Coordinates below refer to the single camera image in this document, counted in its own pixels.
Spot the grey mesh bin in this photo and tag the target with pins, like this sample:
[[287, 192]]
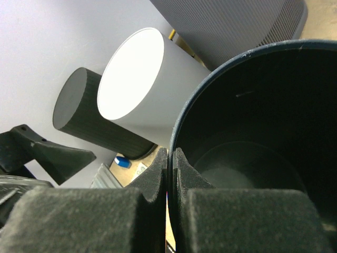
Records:
[[219, 30]]

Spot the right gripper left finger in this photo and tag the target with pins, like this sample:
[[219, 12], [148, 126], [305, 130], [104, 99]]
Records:
[[129, 219]]

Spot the aluminium rail frame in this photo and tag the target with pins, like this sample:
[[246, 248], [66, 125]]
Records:
[[104, 179]]

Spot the blue small box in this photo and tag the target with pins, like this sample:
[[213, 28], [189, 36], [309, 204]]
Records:
[[122, 162]]

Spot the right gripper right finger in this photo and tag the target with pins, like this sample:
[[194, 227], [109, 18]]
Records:
[[209, 219]]

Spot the black smooth round bin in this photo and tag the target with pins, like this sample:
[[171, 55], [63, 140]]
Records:
[[266, 119]]

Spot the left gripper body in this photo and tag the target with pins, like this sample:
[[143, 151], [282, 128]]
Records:
[[14, 184]]

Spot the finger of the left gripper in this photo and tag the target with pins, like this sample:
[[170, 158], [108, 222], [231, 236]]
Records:
[[21, 145]]

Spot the black ribbed bin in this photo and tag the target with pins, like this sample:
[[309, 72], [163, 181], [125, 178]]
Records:
[[76, 113]]

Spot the white printed card package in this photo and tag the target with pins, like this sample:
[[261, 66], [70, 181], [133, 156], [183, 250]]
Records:
[[140, 169]]

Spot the light grey round bin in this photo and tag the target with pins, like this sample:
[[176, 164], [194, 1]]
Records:
[[146, 84]]

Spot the yellow edged whiteboard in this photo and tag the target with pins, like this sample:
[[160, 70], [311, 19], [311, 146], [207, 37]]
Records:
[[173, 36]]

